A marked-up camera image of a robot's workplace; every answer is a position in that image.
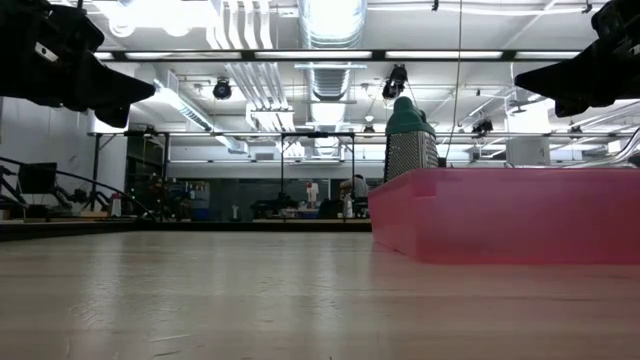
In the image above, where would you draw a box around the silver air duct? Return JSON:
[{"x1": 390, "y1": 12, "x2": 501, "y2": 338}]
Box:
[{"x1": 298, "y1": 0, "x2": 369, "y2": 101}]

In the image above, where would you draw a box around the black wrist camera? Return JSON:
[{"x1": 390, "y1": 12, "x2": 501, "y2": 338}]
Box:
[
  {"x1": 47, "y1": 3, "x2": 106, "y2": 52},
  {"x1": 591, "y1": 0, "x2": 640, "y2": 45}
]

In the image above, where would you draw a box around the black ceiling spotlight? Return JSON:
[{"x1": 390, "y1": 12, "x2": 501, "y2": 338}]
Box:
[
  {"x1": 212, "y1": 78, "x2": 233, "y2": 101},
  {"x1": 381, "y1": 63, "x2": 409, "y2": 100},
  {"x1": 471, "y1": 118, "x2": 495, "y2": 139}
]

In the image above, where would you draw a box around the black overhead light bar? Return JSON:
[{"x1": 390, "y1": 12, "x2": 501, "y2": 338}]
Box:
[{"x1": 92, "y1": 48, "x2": 584, "y2": 63}]

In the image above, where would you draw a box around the black table frame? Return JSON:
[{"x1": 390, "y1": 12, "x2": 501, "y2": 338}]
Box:
[{"x1": 0, "y1": 218, "x2": 372, "y2": 242}]

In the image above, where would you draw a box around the thin hanging black cable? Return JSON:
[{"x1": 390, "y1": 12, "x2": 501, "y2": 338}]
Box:
[{"x1": 444, "y1": 0, "x2": 464, "y2": 161}]

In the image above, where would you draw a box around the black monitor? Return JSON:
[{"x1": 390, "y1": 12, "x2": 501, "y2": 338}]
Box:
[{"x1": 17, "y1": 162, "x2": 59, "y2": 196}]

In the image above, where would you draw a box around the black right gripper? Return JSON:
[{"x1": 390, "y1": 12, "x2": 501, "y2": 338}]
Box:
[{"x1": 514, "y1": 19, "x2": 640, "y2": 119}]

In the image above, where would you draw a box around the pink plastic tray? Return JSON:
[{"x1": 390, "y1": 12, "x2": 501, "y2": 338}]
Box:
[{"x1": 368, "y1": 167, "x2": 640, "y2": 265}]

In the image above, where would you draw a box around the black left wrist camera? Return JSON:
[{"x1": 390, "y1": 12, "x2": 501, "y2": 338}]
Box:
[{"x1": 47, "y1": 3, "x2": 106, "y2": 52}]

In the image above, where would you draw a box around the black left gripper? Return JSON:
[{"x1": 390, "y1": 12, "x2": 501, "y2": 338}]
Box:
[{"x1": 0, "y1": 0, "x2": 156, "y2": 129}]

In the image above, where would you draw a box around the black frame stand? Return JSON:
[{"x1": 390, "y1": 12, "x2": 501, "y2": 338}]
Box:
[{"x1": 279, "y1": 131, "x2": 357, "y2": 201}]

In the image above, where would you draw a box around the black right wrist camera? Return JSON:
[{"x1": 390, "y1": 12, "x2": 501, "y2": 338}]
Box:
[{"x1": 591, "y1": 0, "x2": 640, "y2": 45}]

